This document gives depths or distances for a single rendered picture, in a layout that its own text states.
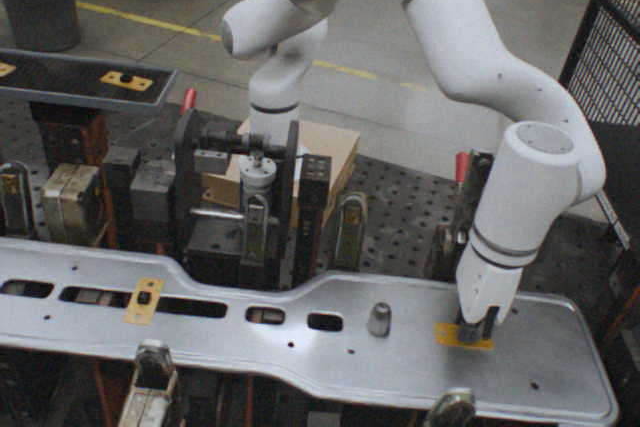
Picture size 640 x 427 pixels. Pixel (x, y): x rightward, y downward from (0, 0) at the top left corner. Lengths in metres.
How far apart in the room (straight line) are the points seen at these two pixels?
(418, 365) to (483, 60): 0.42
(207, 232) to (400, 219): 0.64
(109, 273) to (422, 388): 0.48
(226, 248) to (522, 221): 0.51
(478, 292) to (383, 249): 0.69
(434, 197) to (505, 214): 0.94
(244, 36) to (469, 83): 0.61
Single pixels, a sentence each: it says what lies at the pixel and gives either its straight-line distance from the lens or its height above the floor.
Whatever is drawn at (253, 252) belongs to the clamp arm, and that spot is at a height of 1.01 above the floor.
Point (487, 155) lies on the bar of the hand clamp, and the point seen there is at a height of 1.21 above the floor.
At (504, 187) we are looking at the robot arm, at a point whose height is 1.29.
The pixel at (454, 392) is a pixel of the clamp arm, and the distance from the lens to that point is 0.67.
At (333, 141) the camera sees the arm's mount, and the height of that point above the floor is 0.81.
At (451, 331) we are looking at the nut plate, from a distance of 0.87.
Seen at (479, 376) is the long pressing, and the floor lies 1.00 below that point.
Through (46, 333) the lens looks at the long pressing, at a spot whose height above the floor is 1.00.
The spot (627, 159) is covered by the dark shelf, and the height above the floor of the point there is 1.03.
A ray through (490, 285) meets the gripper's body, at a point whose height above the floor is 1.16.
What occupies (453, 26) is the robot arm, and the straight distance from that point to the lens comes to 0.69.
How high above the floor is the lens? 1.66
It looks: 38 degrees down
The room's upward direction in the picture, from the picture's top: 7 degrees clockwise
